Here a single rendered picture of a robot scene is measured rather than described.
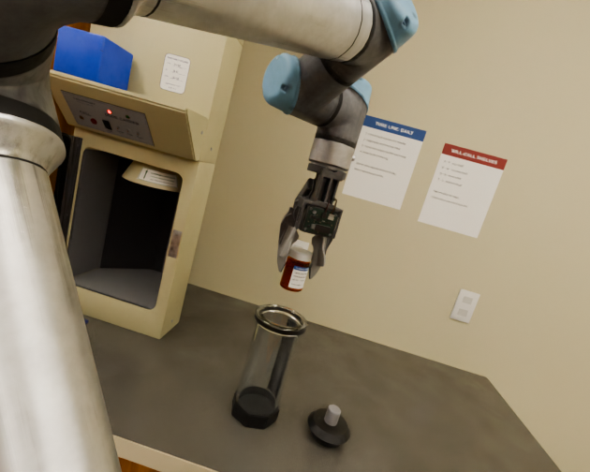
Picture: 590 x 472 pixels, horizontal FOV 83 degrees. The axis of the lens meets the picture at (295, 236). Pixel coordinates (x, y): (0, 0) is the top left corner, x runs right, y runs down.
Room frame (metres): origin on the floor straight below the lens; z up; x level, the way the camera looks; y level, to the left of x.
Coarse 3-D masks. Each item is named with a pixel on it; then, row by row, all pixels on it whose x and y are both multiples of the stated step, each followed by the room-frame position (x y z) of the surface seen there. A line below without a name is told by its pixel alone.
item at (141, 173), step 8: (128, 168) 0.85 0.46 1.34; (136, 168) 0.83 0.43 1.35; (144, 168) 0.83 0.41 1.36; (152, 168) 0.83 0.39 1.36; (160, 168) 0.84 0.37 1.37; (128, 176) 0.83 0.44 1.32; (136, 176) 0.82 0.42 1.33; (144, 176) 0.82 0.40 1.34; (152, 176) 0.82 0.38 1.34; (160, 176) 0.83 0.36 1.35; (168, 176) 0.84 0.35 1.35; (176, 176) 0.86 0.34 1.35; (144, 184) 0.81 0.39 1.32; (152, 184) 0.82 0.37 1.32; (160, 184) 0.83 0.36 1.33; (168, 184) 0.84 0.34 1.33; (176, 184) 0.85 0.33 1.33
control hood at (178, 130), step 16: (64, 80) 0.70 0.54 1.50; (80, 80) 0.69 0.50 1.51; (96, 96) 0.71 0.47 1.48; (112, 96) 0.70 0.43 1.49; (128, 96) 0.69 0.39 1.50; (144, 96) 0.69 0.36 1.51; (64, 112) 0.76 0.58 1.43; (144, 112) 0.70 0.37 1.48; (160, 112) 0.69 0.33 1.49; (176, 112) 0.68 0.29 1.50; (192, 112) 0.70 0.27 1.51; (160, 128) 0.72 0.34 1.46; (176, 128) 0.71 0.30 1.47; (192, 128) 0.72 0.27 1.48; (144, 144) 0.77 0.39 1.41; (160, 144) 0.76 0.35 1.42; (176, 144) 0.74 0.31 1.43; (192, 144) 0.74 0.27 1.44
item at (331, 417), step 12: (324, 408) 0.66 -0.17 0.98; (336, 408) 0.63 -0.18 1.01; (312, 420) 0.61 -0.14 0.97; (324, 420) 0.62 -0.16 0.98; (336, 420) 0.61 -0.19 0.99; (312, 432) 0.61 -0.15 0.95; (324, 432) 0.59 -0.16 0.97; (336, 432) 0.60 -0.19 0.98; (348, 432) 0.62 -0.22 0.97; (324, 444) 0.59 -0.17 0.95; (336, 444) 0.58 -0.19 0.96
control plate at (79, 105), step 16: (64, 96) 0.73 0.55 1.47; (80, 96) 0.72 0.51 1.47; (80, 112) 0.75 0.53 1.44; (96, 112) 0.74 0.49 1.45; (112, 112) 0.72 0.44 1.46; (128, 112) 0.71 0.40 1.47; (96, 128) 0.77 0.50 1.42; (112, 128) 0.76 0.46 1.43; (128, 128) 0.75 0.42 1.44; (144, 128) 0.73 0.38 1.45
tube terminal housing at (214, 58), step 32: (96, 32) 0.81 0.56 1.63; (128, 32) 0.81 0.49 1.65; (160, 32) 0.80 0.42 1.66; (192, 32) 0.80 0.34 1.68; (160, 64) 0.80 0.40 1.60; (192, 64) 0.80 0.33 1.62; (224, 64) 0.81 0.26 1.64; (160, 96) 0.80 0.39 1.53; (192, 96) 0.79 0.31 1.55; (224, 96) 0.85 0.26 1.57; (160, 160) 0.80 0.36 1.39; (192, 160) 0.79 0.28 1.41; (192, 192) 0.79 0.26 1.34; (192, 224) 0.84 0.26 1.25; (192, 256) 0.89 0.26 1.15; (160, 288) 0.79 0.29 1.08; (128, 320) 0.80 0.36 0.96; (160, 320) 0.79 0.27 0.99
